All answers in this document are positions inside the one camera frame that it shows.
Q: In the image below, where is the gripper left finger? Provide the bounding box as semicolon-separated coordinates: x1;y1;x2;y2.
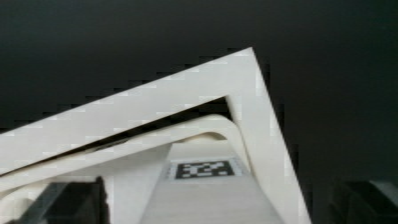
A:
15;177;109;224

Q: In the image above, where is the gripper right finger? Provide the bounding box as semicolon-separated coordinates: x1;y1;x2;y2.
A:
326;180;398;224

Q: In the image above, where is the white desk leg with tag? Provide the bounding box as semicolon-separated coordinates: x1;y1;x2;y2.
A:
140;140;284;224

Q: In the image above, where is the white desk top tray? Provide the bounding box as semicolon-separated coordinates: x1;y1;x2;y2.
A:
0;114;253;224

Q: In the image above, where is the white L-shaped corner guide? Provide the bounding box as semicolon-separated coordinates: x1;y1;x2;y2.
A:
0;49;310;224

